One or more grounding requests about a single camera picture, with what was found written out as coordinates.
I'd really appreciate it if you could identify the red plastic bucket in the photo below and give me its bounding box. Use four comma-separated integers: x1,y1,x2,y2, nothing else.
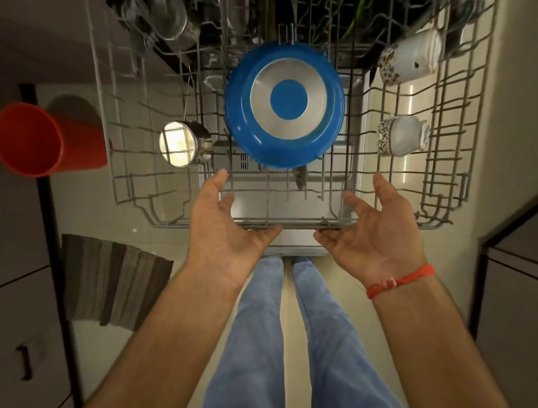
0,102,111,178

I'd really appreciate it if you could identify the person's right forearm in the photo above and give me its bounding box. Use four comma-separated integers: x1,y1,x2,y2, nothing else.
372,277,509,408

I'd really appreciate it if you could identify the large black steel cup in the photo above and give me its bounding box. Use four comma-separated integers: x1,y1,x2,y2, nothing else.
149,0,201,47

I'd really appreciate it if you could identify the person's left hand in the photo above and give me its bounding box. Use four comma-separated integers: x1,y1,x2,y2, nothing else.
184,169,283,291

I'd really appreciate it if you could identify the orange thread wristband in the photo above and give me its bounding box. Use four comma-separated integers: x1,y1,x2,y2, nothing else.
365,263,437,300

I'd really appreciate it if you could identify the small black steel cup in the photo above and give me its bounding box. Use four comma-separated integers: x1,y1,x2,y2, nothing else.
159,63,213,169

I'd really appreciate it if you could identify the white patterned ceramic jar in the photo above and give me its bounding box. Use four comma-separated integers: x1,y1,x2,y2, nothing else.
376,113,430,159

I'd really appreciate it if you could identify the person's right hand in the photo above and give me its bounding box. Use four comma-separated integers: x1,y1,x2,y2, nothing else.
313,173,428,291

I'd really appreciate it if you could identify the person's left forearm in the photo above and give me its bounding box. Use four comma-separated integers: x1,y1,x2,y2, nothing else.
88,265,244,408

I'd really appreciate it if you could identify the striped brown floor mat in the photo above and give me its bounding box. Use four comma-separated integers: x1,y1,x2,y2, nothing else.
61,234,174,333

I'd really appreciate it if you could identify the white ceramic mug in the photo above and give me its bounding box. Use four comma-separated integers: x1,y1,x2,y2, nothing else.
378,28,446,87

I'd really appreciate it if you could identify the black cabinet handle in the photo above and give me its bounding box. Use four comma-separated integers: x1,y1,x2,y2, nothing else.
16,341,35,382

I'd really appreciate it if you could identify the round green plate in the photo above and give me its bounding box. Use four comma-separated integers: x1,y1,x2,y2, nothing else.
346,0,369,41

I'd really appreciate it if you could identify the silver dishwasher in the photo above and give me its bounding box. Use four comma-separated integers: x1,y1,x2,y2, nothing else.
105,0,446,257

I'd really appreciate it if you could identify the wire dish rack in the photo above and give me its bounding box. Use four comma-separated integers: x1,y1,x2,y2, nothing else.
86,0,499,231

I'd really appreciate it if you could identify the blue frying pan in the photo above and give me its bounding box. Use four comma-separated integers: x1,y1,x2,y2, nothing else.
224,23,346,170

